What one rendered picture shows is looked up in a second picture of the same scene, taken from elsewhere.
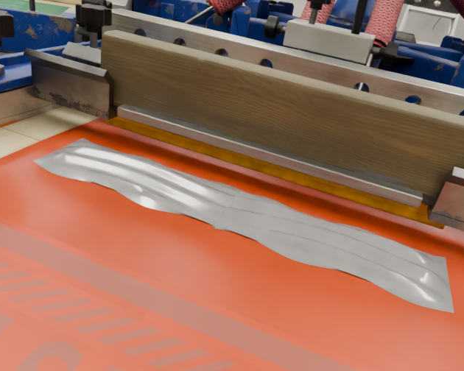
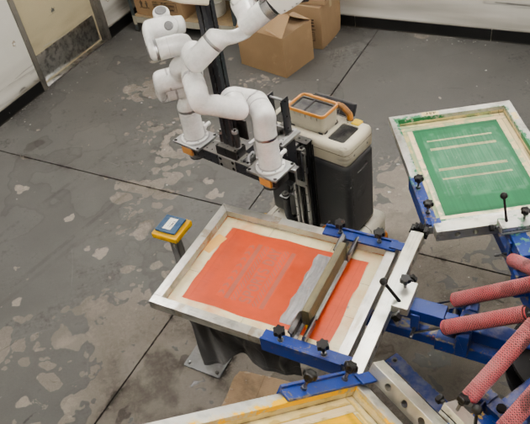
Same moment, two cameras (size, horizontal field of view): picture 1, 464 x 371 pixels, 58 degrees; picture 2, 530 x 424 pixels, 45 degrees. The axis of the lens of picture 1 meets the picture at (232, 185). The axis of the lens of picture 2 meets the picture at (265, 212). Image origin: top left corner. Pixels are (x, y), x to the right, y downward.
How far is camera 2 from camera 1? 2.37 m
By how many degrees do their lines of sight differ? 83
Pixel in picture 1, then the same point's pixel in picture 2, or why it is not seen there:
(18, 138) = (329, 248)
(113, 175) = (315, 267)
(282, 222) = (301, 296)
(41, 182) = (310, 257)
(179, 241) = (294, 281)
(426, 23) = not seen: outside the picture
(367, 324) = (275, 307)
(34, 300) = (276, 267)
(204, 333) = (272, 286)
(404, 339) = (272, 311)
